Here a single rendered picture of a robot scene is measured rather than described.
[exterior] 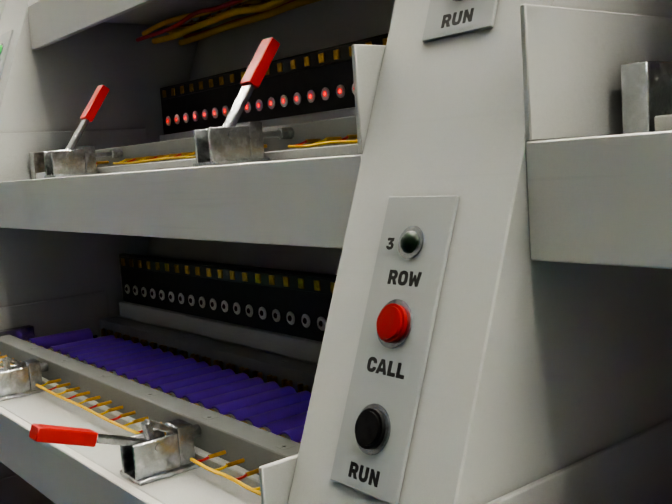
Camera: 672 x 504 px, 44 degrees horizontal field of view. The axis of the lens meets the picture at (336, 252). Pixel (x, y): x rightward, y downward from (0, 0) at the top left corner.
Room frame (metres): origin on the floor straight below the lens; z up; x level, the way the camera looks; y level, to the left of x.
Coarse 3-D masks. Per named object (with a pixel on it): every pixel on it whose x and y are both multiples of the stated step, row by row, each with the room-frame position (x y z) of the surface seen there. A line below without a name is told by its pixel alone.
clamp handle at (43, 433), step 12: (36, 432) 0.47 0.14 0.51; (48, 432) 0.47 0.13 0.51; (60, 432) 0.47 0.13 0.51; (72, 432) 0.48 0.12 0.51; (84, 432) 0.48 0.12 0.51; (96, 432) 0.49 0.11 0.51; (144, 432) 0.51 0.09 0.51; (72, 444) 0.48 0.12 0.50; (84, 444) 0.48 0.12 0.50; (120, 444) 0.50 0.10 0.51; (132, 444) 0.50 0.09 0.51
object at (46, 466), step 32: (0, 320) 0.89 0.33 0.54; (32, 320) 0.91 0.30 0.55; (64, 320) 0.93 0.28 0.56; (96, 320) 0.95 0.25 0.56; (160, 320) 0.86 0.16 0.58; (192, 320) 0.80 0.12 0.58; (288, 352) 0.68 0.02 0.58; (0, 416) 0.68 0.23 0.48; (32, 416) 0.66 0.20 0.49; (64, 416) 0.65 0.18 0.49; (96, 416) 0.64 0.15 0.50; (0, 448) 0.69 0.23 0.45; (32, 448) 0.62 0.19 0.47; (64, 448) 0.57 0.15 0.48; (96, 448) 0.57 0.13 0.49; (32, 480) 0.64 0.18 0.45; (64, 480) 0.58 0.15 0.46; (96, 480) 0.53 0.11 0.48; (128, 480) 0.51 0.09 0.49; (160, 480) 0.50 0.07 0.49; (192, 480) 0.50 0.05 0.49; (224, 480) 0.50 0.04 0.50; (288, 480) 0.38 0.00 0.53
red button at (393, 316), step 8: (392, 304) 0.34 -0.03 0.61; (384, 312) 0.34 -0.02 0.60; (392, 312) 0.34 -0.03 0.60; (400, 312) 0.33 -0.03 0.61; (384, 320) 0.34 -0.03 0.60; (392, 320) 0.34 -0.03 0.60; (400, 320) 0.33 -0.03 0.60; (384, 328) 0.34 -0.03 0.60; (392, 328) 0.33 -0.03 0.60; (400, 328) 0.33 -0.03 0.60; (384, 336) 0.34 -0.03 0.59; (392, 336) 0.33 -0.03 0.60; (400, 336) 0.33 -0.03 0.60
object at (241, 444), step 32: (0, 352) 0.85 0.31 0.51; (32, 352) 0.77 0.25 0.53; (64, 384) 0.70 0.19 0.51; (96, 384) 0.66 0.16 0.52; (128, 384) 0.63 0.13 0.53; (160, 416) 0.57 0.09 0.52; (192, 416) 0.54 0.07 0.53; (224, 416) 0.54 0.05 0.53; (224, 448) 0.51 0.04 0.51; (256, 448) 0.48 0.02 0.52; (288, 448) 0.47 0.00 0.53
